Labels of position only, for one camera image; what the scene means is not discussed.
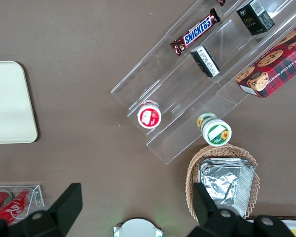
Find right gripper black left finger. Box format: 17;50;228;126
0;183;83;237

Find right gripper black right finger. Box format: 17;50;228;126
186;182;296;237

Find light wicker basket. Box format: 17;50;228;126
185;144;260;222

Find cream plastic tray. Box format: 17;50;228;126
0;61;38;144

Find clear acrylic bottle rack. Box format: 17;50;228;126
0;184;45;220

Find stacked aluminium foil containers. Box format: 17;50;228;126
198;158;257;219

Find green lid yogurt cup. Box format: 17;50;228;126
196;112;232;147

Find red lid yogurt cup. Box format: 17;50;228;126
137;99;162;129

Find clear acrylic stepped shelf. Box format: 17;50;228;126
110;0;296;165

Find small black carton box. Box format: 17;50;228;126
190;45;222;79
236;0;276;37

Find red tartan cookie box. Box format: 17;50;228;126
235;20;296;99

